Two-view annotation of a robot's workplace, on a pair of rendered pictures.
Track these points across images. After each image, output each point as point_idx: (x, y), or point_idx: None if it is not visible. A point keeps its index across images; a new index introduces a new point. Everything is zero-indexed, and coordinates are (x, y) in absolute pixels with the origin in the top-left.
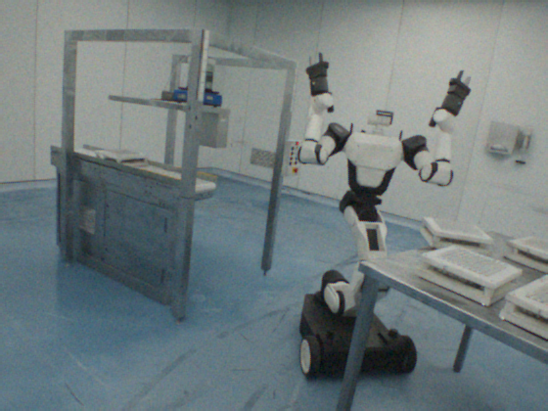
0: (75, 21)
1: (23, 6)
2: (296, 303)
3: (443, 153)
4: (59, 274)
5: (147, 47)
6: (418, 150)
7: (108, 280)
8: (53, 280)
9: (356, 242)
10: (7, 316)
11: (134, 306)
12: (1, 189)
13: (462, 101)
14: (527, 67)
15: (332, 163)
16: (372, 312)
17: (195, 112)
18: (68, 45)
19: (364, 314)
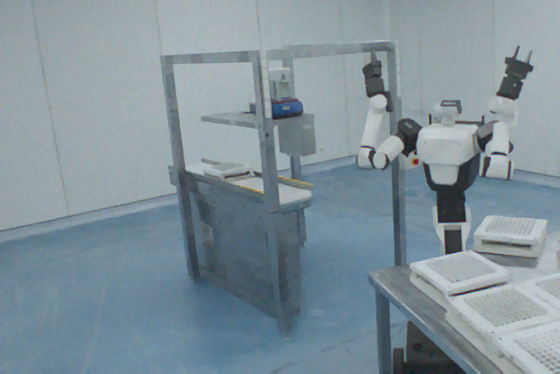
0: (198, 11)
1: (143, 10)
2: None
3: (496, 145)
4: (186, 293)
5: (284, 19)
6: (489, 139)
7: (230, 297)
8: (179, 299)
9: (440, 245)
10: (134, 333)
11: (248, 322)
12: (146, 206)
13: (519, 81)
14: None
15: (532, 127)
16: (388, 319)
17: (264, 129)
18: (164, 70)
19: (379, 321)
